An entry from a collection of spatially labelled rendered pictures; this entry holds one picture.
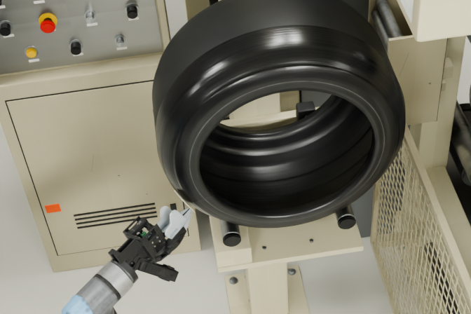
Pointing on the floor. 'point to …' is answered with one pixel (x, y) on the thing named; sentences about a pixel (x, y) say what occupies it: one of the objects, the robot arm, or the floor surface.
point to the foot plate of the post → (240, 294)
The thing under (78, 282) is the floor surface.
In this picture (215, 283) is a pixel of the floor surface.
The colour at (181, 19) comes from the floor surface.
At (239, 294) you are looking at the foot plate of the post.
